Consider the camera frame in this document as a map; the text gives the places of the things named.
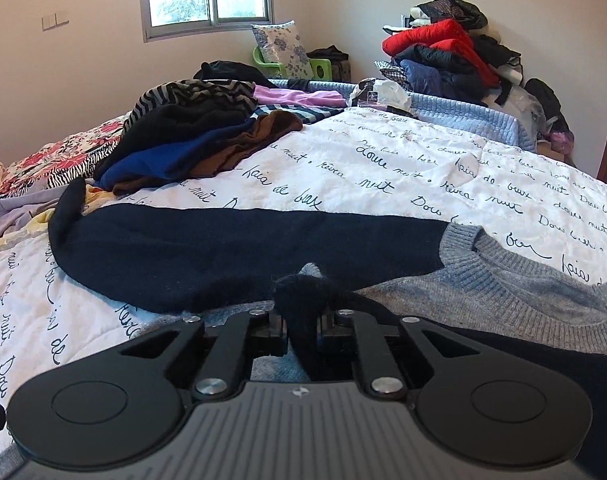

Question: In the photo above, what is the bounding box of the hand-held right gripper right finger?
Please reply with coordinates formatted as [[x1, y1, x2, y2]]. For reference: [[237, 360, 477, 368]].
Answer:
[[316, 310, 489, 403]]

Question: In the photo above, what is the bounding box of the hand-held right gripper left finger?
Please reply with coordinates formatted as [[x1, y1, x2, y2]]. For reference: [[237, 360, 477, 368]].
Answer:
[[118, 310, 290, 403]]

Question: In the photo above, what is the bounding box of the grey and navy sweater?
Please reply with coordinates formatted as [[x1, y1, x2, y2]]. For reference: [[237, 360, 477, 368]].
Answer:
[[48, 177, 607, 480]]

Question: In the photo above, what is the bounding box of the white script-print blanket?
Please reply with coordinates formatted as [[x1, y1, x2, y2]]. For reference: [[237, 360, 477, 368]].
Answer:
[[0, 105, 607, 461]]

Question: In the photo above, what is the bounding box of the brown garment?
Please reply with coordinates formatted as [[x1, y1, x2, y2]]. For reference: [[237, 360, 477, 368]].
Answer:
[[112, 110, 304, 196]]

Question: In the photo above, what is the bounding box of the black knit garment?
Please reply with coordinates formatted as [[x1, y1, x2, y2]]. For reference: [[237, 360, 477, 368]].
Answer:
[[94, 102, 254, 181]]

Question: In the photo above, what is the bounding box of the purple garment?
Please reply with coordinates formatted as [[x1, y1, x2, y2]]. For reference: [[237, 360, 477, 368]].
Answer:
[[254, 85, 351, 111]]

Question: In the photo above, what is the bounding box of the white plastic bag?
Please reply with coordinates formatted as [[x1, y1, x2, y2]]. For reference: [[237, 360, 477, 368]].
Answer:
[[348, 77, 414, 116]]

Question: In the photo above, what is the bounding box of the black grey striped garment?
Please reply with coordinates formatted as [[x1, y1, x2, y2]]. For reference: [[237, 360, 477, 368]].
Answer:
[[125, 79, 258, 133]]

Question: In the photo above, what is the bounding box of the light blue quilted bedspread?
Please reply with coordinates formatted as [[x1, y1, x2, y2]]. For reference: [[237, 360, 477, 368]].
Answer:
[[268, 77, 537, 153]]

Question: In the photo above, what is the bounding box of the green plastic chair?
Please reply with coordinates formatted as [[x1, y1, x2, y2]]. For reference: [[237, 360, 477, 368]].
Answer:
[[252, 45, 334, 81]]

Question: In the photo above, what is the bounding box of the dark crumpled garment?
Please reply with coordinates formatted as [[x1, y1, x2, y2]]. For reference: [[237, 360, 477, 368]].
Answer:
[[194, 60, 274, 86]]

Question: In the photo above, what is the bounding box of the navy puffer jacket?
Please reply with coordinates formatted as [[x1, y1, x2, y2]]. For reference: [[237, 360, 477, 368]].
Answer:
[[391, 45, 489, 106]]

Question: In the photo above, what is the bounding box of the dark cloth on chair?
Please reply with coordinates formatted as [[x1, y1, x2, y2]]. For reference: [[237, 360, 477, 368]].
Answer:
[[306, 45, 351, 63]]

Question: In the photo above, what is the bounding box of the red floral blanket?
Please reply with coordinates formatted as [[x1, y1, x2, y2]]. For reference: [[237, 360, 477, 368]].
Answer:
[[0, 115, 134, 226]]

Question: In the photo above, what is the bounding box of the blue floral pillow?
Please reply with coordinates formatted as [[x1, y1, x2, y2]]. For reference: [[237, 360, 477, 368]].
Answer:
[[251, 21, 311, 81]]

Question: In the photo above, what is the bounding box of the lilac cloth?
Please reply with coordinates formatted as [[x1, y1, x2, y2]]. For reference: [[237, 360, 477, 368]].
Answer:
[[0, 195, 59, 246]]

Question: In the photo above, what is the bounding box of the red puffer jacket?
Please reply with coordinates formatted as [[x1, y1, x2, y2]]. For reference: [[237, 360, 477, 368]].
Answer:
[[382, 18, 501, 88]]

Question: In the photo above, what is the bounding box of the black bag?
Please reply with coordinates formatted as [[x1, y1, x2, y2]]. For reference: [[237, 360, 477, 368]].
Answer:
[[523, 77, 574, 136]]

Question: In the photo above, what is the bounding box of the black patterned jacket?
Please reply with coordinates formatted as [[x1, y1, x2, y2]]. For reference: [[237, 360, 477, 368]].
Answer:
[[413, 0, 489, 31]]

